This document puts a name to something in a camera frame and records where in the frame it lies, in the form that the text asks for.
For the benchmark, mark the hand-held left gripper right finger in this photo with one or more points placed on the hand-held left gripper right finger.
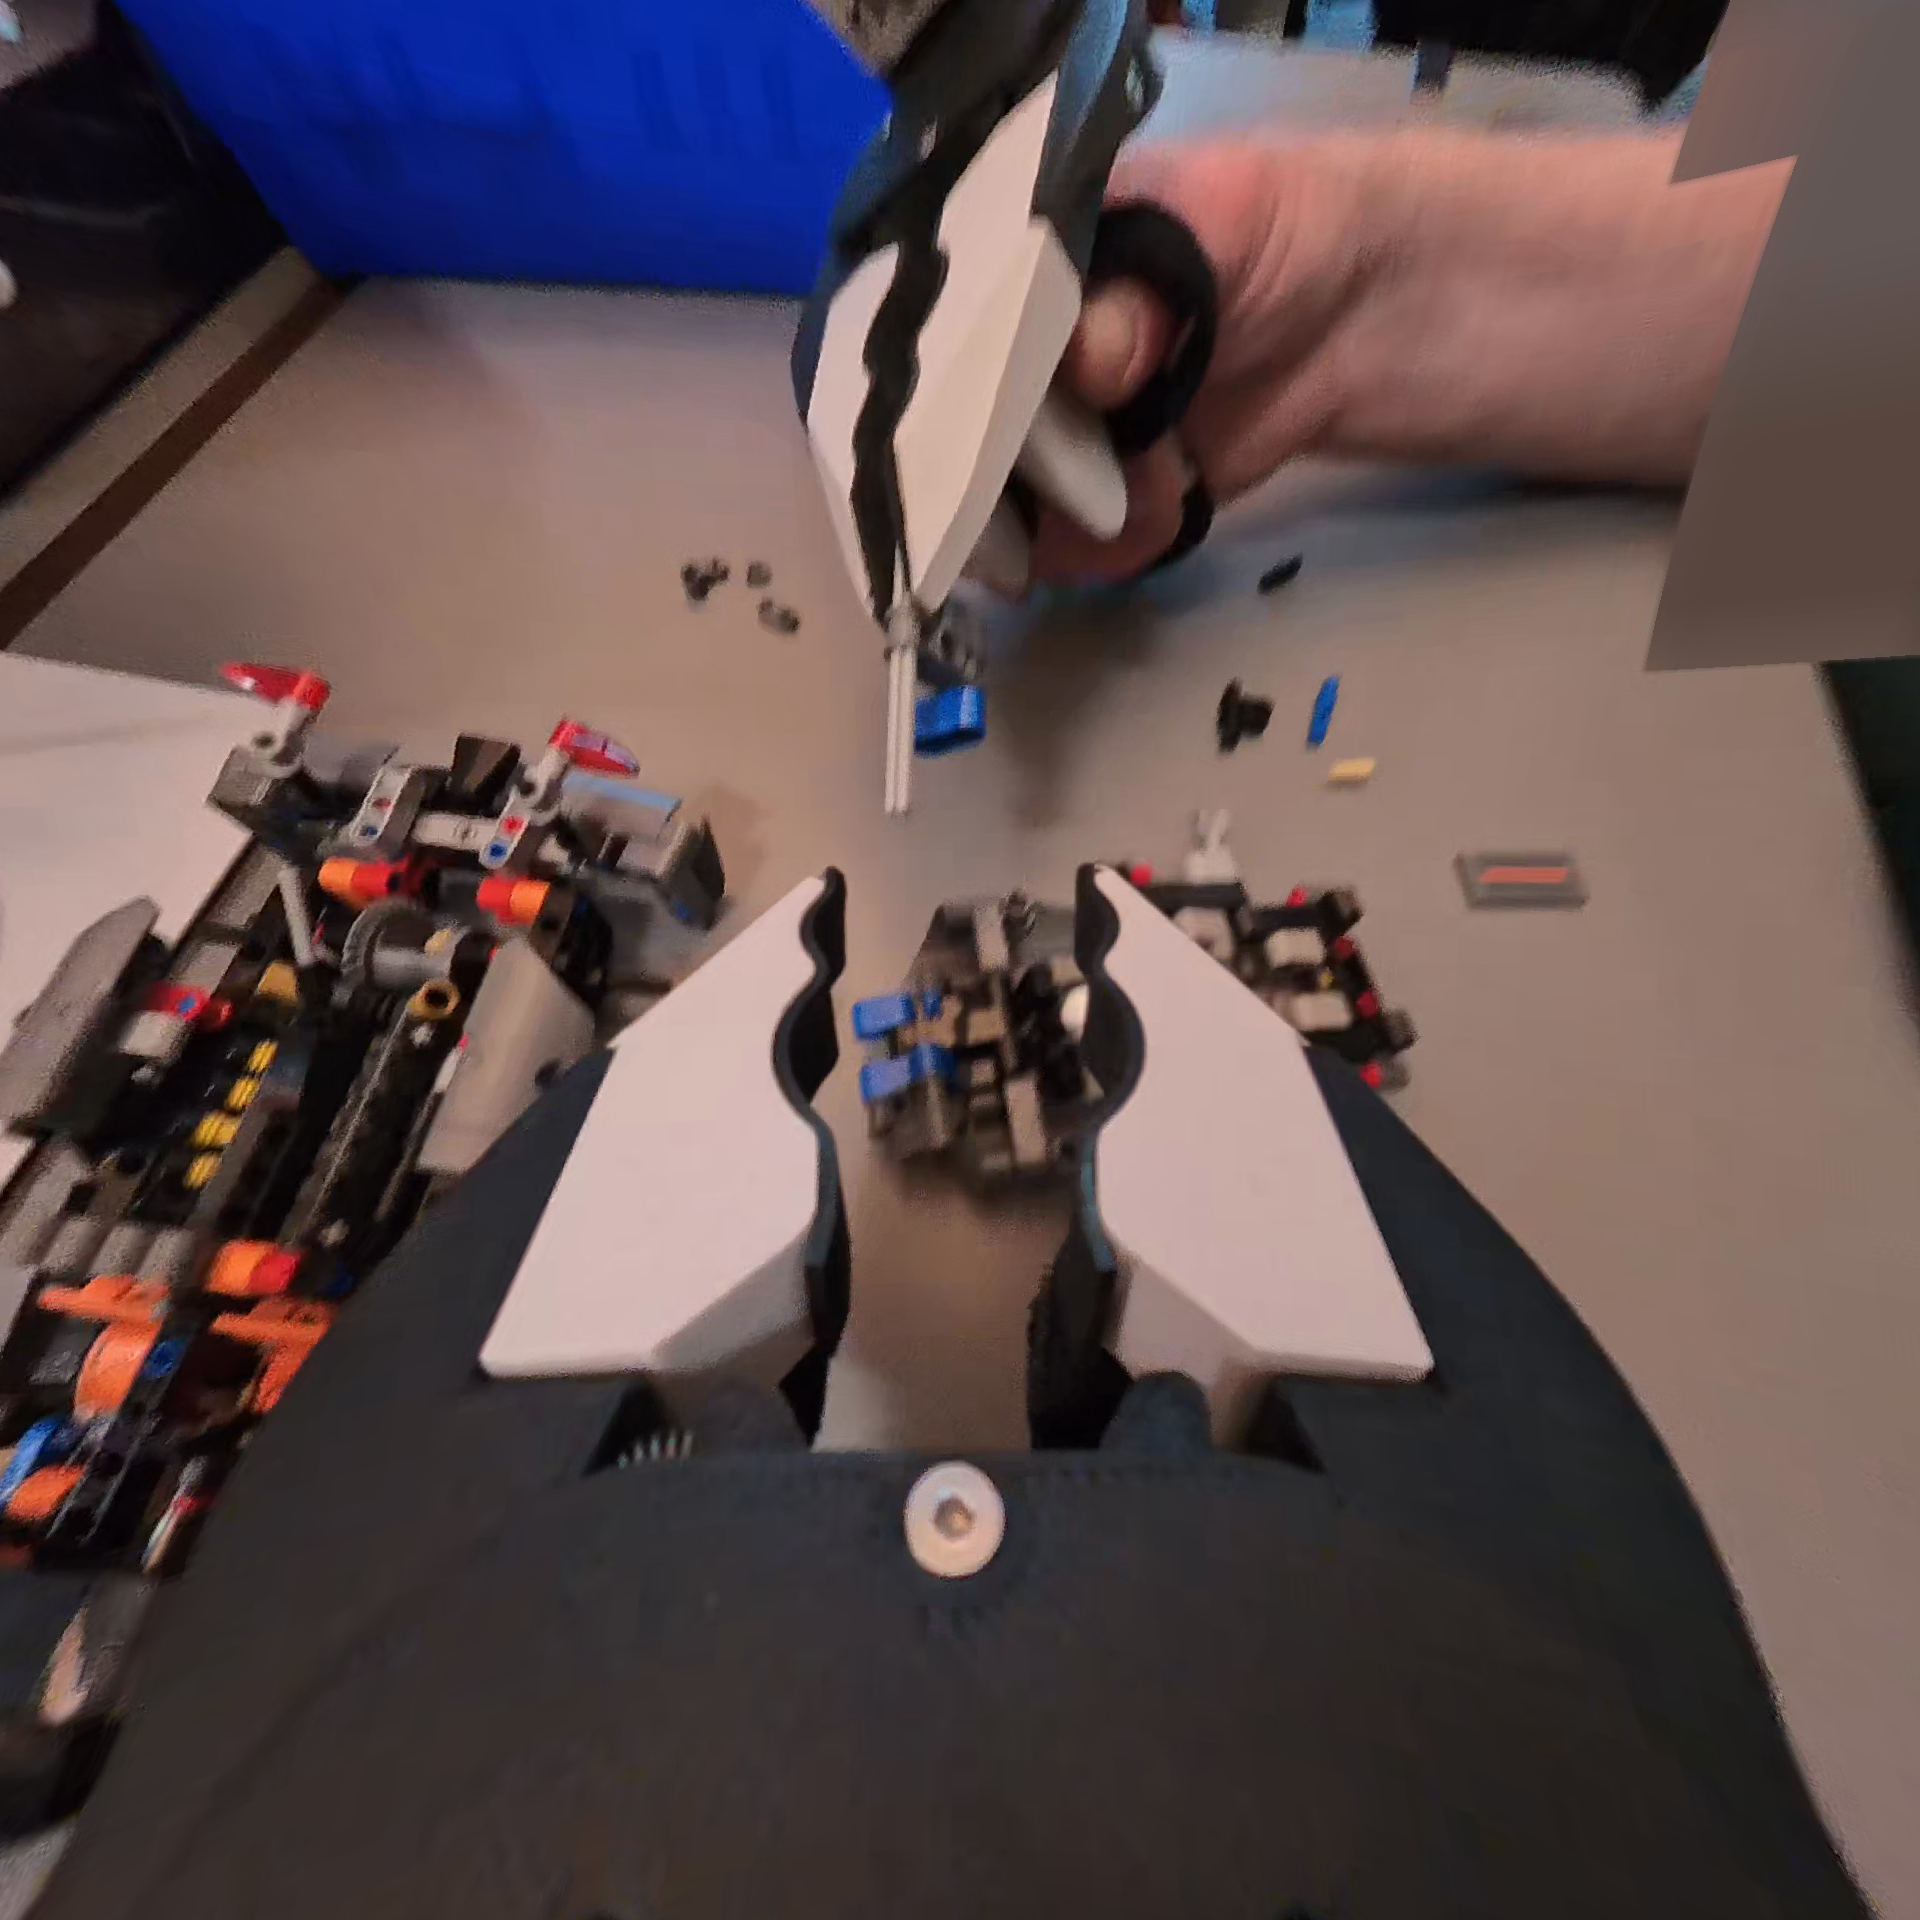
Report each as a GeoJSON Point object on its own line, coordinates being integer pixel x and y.
{"type": "Point", "coordinates": [1244, 1200]}

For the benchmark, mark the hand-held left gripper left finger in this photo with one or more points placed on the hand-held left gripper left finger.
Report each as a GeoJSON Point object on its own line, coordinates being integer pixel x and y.
{"type": "Point", "coordinates": [674, 1200]}

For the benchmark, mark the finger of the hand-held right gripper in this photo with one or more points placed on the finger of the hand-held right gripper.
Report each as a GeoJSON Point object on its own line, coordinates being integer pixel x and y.
{"type": "Point", "coordinates": [838, 389]}
{"type": "Point", "coordinates": [991, 329]}

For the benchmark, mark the small lego gearbox assembly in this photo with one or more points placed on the small lego gearbox assembly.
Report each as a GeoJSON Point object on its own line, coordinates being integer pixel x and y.
{"type": "Point", "coordinates": [991, 1050]}

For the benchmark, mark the light grey axle blue connector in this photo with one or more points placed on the light grey axle blue connector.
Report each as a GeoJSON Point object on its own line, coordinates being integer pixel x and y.
{"type": "Point", "coordinates": [944, 715]}

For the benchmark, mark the dark grey angled lego connector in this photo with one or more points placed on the dark grey angled lego connector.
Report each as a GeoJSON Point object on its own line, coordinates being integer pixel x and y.
{"type": "Point", "coordinates": [704, 579]}

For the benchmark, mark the dark grey two-hole lego piece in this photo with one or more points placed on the dark grey two-hole lego piece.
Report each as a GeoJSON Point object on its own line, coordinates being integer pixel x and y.
{"type": "Point", "coordinates": [778, 612]}

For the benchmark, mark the large lego car chassis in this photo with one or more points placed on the large lego car chassis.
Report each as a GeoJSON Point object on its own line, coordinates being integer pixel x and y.
{"type": "Point", "coordinates": [301, 1050]}

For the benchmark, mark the black lego pin connector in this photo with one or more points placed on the black lego pin connector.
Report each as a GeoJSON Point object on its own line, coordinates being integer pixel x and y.
{"type": "Point", "coordinates": [1241, 714]}

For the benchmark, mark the blue lego pin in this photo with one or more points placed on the blue lego pin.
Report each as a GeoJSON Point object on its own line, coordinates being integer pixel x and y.
{"type": "Point", "coordinates": [1321, 712]}

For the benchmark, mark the person's right hand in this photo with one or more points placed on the person's right hand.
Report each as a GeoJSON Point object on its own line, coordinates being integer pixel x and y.
{"type": "Point", "coordinates": [1350, 329]}

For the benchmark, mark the blue plastic bin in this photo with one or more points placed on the blue plastic bin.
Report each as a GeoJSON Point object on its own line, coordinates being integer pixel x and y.
{"type": "Point", "coordinates": [524, 136]}

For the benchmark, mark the dark grey orange-striped tile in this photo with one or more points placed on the dark grey orange-striped tile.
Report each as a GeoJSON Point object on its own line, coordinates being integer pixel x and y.
{"type": "Point", "coordinates": [1522, 881]}

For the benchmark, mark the white book stand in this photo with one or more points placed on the white book stand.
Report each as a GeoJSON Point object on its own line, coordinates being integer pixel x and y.
{"type": "Point", "coordinates": [90, 809]}

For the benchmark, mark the person's green shirt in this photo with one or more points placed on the person's green shirt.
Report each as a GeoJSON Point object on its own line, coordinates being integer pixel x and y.
{"type": "Point", "coordinates": [1876, 795]}

